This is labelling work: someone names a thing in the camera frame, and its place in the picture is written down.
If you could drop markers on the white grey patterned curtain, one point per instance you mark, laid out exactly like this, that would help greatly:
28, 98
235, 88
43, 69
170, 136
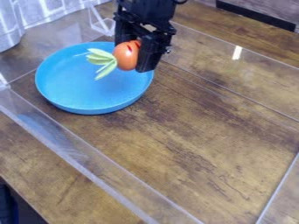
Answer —
23, 14

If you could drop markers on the orange toy carrot green leaves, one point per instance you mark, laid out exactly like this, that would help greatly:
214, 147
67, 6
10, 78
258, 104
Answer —
122, 58

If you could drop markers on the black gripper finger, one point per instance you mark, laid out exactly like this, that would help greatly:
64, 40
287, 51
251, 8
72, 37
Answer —
155, 46
126, 32

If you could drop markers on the clear acrylic enclosure panel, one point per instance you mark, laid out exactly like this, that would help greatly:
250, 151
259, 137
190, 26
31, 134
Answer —
153, 207

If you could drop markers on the clear acrylic triangular bracket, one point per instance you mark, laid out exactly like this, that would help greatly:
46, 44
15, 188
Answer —
101, 24

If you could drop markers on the dark baseboard strip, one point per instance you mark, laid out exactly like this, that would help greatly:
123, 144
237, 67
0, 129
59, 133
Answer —
277, 22

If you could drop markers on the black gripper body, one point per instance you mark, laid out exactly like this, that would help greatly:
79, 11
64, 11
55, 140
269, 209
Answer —
150, 13

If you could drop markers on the blue round plastic tray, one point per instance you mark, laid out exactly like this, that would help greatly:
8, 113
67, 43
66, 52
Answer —
66, 82

